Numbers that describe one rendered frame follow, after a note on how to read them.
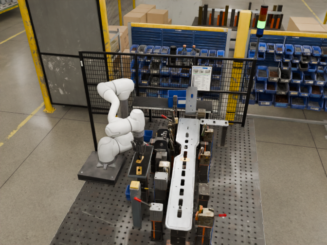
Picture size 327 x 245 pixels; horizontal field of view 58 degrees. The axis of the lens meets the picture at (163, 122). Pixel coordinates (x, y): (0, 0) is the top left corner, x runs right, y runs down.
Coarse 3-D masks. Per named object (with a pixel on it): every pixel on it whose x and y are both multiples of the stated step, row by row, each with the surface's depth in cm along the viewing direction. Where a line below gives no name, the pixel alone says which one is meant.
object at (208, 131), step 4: (204, 132) 287; (208, 132) 286; (212, 132) 286; (204, 136) 289; (208, 136) 289; (212, 136) 288; (204, 140) 292; (208, 140) 292; (212, 140) 293; (208, 144) 296; (208, 148) 299
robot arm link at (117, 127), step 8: (104, 96) 242; (112, 96) 237; (112, 104) 229; (112, 112) 219; (112, 120) 207; (120, 120) 206; (112, 128) 201; (120, 128) 202; (128, 128) 206; (112, 136) 203
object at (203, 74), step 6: (192, 66) 317; (198, 66) 316; (204, 66) 315; (210, 66) 314; (192, 72) 321; (198, 72) 320; (204, 72) 319; (210, 72) 318; (192, 78) 325; (198, 78) 324; (204, 78) 323; (210, 78) 322; (198, 84) 328; (204, 84) 327; (210, 84) 326; (198, 90) 332; (204, 90) 331
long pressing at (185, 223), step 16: (192, 128) 297; (192, 144) 276; (176, 160) 258; (192, 160) 258; (176, 176) 241; (192, 176) 241; (176, 192) 227; (192, 192) 228; (176, 208) 215; (192, 208) 215; (176, 224) 203
